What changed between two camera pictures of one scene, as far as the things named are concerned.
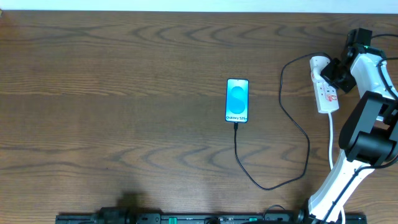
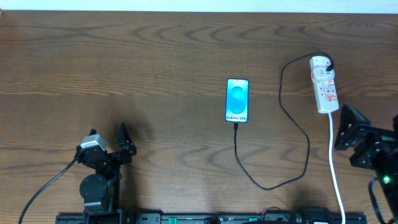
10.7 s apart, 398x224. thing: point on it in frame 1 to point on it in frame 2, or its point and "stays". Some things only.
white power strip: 326,93 stays
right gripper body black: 337,74 to 359,134
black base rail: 122,215 stays
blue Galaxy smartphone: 237,100 stays
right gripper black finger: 331,73 to 350,121
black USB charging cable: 236,129 stays
